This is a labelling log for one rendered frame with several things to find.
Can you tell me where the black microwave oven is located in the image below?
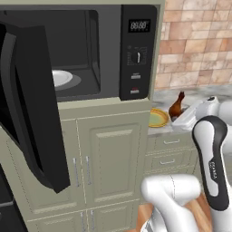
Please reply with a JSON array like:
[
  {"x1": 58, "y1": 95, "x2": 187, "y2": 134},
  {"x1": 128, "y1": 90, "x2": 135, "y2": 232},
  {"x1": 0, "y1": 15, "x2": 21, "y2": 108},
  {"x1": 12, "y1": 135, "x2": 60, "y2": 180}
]
[{"x1": 0, "y1": 4, "x2": 159, "y2": 103}]

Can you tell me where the olive low cabinet door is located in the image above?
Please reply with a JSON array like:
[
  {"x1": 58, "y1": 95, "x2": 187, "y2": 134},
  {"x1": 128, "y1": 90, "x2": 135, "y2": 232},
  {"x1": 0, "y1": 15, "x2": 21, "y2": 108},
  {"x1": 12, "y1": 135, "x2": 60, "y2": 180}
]
[
  {"x1": 26, "y1": 210, "x2": 88, "y2": 232},
  {"x1": 86, "y1": 200, "x2": 140, "y2": 232}
]

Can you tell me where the silver cabinet door handle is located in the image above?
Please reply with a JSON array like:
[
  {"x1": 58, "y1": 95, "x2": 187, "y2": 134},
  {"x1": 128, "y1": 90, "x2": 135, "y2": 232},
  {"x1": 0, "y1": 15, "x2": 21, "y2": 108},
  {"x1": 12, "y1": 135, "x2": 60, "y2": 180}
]
[
  {"x1": 85, "y1": 155, "x2": 92, "y2": 186},
  {"x1": 80, "y1": 211, "x2": 86, "y2": 232},
  {"x1": 73, "y1": 157, "x2": 81, "y2": 188},
  {"x1": 90, "y1": 209, "x2": 96, "y2": 232}
]

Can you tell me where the silver drawer handle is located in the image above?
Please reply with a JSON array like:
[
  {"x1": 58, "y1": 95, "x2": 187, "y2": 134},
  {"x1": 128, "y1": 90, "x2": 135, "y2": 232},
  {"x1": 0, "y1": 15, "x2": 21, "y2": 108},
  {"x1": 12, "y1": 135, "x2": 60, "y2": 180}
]
[
  {"x1": 159, "y1": 159, "x2": 177, "y2": 166},
  {"x1": 162, "y1": 139, "x2": 181, "y2": 145}
]

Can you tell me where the yellow plate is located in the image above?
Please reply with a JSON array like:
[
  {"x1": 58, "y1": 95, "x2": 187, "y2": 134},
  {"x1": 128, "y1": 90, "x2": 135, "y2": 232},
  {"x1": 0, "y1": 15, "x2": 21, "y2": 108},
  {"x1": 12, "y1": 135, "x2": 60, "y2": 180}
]
[{"x1": 148, "y1": 107, "x2": 170, "y2": 129}]

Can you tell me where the white microwave turntable plate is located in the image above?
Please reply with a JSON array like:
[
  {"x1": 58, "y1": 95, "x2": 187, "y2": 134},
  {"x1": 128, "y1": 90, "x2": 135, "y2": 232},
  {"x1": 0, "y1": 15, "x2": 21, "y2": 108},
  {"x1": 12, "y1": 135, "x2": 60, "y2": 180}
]
[{"x1": 51, "y1": 69, "x2": 74, "y2": 89}]

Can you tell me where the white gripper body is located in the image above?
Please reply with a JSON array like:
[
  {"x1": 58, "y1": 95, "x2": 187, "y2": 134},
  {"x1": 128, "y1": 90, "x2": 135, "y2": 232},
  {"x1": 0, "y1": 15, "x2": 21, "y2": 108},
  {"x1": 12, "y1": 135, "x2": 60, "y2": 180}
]
[{"x1": 171, "y1": 101, "x2": 203, "y2": 131}]

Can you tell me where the olive drawer front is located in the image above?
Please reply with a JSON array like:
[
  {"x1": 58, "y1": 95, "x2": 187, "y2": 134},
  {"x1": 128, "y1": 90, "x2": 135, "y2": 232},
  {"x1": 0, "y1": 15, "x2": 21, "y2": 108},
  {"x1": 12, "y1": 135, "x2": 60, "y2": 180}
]
[
  {"x1": 146, "y1": 133, "x2": 196, "y2": 153},
  {"x1": 144, "y1": 150, "x2": 198, "y2": 175}
]

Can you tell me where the black microwave door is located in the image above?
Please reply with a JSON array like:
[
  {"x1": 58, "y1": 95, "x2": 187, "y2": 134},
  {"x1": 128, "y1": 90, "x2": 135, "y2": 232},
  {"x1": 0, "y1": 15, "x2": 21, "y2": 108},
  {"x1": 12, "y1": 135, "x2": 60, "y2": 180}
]
[{"x1": 0, "y1": 22, "x2": 72, "y2": 195}]

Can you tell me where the olive tall cabinet frame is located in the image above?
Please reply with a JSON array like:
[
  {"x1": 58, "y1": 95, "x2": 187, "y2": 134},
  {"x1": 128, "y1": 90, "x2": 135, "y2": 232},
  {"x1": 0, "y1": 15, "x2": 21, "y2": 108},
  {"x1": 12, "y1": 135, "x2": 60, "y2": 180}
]
[{"x1": 0, "y1": 0, "x2": 167, "y2": 232}]

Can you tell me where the brown chicken drumstick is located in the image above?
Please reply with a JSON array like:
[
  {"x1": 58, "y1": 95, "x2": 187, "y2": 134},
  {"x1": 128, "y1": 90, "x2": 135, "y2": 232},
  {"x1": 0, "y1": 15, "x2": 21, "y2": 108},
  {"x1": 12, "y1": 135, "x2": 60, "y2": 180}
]
[{"x1": 168, "y1": 91, "x2": 186, "y2": 122}]

